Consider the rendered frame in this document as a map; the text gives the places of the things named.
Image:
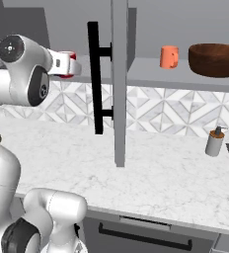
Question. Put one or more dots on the grey wall cabinet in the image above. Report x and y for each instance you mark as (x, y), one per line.
(192, 19)

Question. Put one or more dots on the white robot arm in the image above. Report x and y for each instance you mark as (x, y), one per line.
(1, 171)

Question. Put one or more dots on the red cup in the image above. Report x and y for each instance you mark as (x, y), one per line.
(67, 53)

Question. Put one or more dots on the brown wooden bowl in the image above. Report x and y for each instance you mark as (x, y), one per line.
(215, 61)

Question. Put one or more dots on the grey cabinet door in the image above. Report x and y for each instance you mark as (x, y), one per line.
(119, 99)
(24, 19)

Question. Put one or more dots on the orange mug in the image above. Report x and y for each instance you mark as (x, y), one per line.
(168, 57)

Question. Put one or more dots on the grey soap dispenser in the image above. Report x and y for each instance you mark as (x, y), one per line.
(214, 143)

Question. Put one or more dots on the grey dishwasher front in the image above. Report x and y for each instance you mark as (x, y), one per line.
(146, 245)

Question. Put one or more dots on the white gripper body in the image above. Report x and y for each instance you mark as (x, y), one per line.
(73, 67)

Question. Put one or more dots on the grey base cabinet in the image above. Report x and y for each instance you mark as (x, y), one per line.
(228, 245)

